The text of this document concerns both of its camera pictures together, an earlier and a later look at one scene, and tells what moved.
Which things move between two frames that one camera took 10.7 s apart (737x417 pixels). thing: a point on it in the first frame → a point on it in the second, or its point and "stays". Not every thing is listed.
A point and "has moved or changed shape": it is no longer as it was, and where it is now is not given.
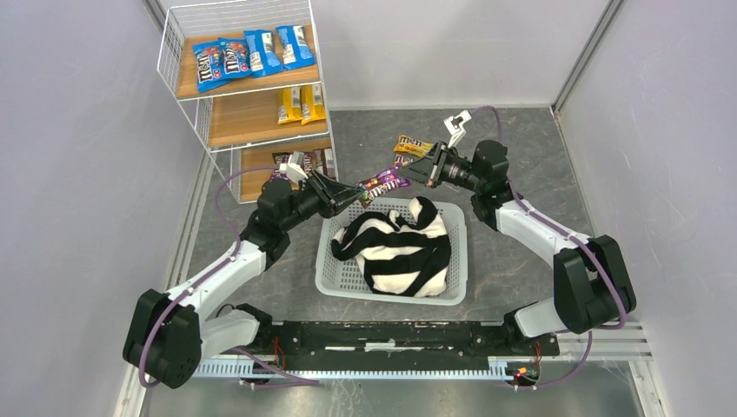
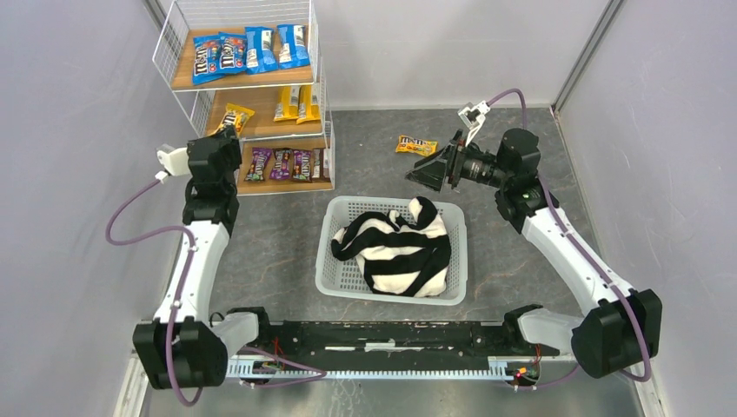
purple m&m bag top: [371, 187] → [260, 156]
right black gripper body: [436, 168] stays
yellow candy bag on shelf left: [289, 105] stays
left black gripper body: [322, 192] → [229, 137]
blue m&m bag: [209, 60] has moved or changed shape
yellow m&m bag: [407, 143] stays
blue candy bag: [295, 49] stays
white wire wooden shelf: [248, 77] stays
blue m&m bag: [235, 56] stays
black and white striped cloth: [400, 256] stays
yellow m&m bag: [405, 159] → [235, 115]
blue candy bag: [262, 53] stays
